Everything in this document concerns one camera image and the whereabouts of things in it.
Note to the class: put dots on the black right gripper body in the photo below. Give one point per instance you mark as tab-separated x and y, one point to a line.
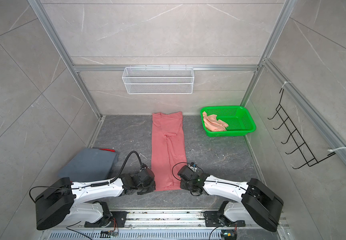
187	187

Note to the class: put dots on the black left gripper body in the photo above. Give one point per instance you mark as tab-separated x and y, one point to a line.
144	190

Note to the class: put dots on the pink-red t-shirt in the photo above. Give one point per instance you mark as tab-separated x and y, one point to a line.
168	150

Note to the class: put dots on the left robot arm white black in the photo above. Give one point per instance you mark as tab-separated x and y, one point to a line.
66	202

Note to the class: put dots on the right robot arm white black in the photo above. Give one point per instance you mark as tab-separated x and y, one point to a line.
246	201

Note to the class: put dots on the folded red t-shirt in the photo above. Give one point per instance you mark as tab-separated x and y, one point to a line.
108	150

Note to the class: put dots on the folded grey t-shirt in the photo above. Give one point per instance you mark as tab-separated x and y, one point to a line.
89	165

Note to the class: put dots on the light peach t-shirt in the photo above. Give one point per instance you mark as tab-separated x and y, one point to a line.
213	124

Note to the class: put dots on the green plastic laundry basket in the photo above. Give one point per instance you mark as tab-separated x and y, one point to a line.
238	118

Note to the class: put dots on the white zip tie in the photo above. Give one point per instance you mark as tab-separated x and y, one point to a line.
336	149

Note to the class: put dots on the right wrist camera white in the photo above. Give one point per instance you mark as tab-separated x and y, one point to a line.
193	166

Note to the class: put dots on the aluminium mounting rail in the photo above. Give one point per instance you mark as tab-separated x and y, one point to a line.
169	219

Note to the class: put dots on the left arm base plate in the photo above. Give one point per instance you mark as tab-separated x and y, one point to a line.
109	221

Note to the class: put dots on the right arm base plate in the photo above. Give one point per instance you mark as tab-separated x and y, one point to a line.
214	219

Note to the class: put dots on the white wire mesh shelf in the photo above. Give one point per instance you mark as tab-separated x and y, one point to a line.
158	80

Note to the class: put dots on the black wire hook rack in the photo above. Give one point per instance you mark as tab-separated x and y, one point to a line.
295	135

